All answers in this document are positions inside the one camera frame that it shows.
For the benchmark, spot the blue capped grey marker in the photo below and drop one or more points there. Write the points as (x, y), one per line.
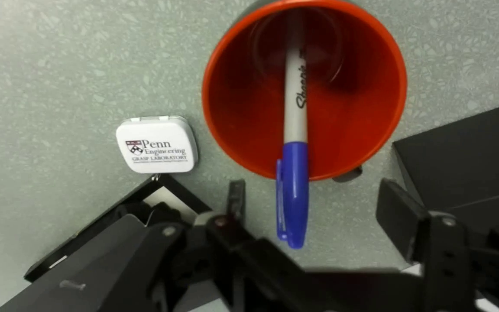
(296, 174)

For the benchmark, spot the flat black box yellow logo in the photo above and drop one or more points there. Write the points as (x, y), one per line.
(105, 254)

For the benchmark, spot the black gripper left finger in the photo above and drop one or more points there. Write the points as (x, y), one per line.
(237, 202)

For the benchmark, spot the white mint tin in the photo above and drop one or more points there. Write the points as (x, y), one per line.
(157, 145)

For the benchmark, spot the black box with white print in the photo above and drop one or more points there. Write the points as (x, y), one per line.
(469, 162)

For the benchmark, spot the black mug with red inside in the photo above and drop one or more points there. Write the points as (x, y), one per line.
(342, 127)

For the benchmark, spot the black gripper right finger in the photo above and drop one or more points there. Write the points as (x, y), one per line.
(417, 231)

